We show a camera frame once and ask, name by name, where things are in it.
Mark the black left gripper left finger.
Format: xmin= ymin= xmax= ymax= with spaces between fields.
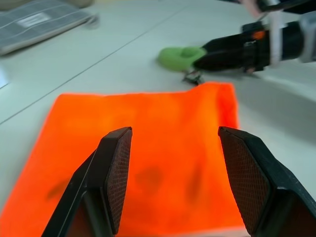
xmin=41 ymin=126 xmax=133 ymax=237

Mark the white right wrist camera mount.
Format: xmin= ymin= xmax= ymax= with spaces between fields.
xmin=268 ymin=0 xmax=288 ymax=67

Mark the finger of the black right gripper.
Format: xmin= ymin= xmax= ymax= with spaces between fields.
xmin=194 ymin=51 xmax=247 ymax=72
xmin=201 ymin=32 xmax=247 ymax=54

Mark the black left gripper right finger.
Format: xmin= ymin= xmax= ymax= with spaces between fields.
xmin=218 ymin=126 xmax=316 ymax=237

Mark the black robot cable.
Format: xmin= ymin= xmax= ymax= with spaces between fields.
xmin=256 ymin=0 xmax=316 ymax=15

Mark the grey striped flat pouch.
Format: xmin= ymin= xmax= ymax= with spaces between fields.
xmin=0 ymin=0 xmax=100 ymax=56

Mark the small metal clasp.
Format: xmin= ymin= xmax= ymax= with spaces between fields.
xmin=182 ymin=70 xmax=204 ymax=86

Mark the green soft pouch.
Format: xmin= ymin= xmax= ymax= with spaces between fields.
xmin=157 ymin=46 xmax=207 ymax=73

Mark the orange fabric pouch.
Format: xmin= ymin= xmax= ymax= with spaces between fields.
xmin=0 ymin=81 xmax=247 ymax=237

